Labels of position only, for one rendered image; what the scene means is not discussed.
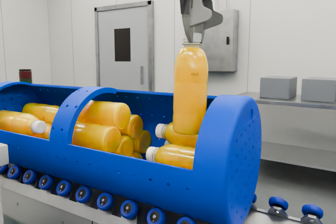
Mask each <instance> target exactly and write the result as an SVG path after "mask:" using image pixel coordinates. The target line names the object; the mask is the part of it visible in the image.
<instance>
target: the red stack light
mask: <svg viewBox="0 0 336 224"><path fill-rule="evenodd" d="M18 73H19V79H31V78H32V71H19V72H18Z"/></svg>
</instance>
